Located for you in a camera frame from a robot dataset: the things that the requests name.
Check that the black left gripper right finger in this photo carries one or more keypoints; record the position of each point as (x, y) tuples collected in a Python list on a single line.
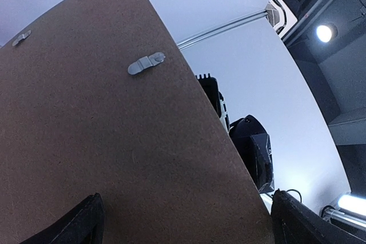
[(293, 222)]

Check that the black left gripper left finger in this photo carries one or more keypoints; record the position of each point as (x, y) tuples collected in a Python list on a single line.
[(82, 224)]

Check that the brown backing board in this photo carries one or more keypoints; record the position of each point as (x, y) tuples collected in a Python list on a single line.
[(75, 123)]

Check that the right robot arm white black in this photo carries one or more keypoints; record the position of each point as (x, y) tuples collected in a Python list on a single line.
[(248, 135)]

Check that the ceiling tube light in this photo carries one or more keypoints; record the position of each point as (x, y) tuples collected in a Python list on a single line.
[(352, 203)]

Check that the metal turn clip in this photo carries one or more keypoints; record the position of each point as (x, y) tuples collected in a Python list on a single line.
[(146, 62), (20, 38)]

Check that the ceiling spot lamp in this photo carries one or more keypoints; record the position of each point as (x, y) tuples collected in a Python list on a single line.
[(326, 32)]

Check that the ceiling air vent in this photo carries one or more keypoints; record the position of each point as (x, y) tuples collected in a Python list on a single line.
[(280, 17)]

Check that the right aluminium corner post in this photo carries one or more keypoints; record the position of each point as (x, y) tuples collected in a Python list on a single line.
[(220, 29)]

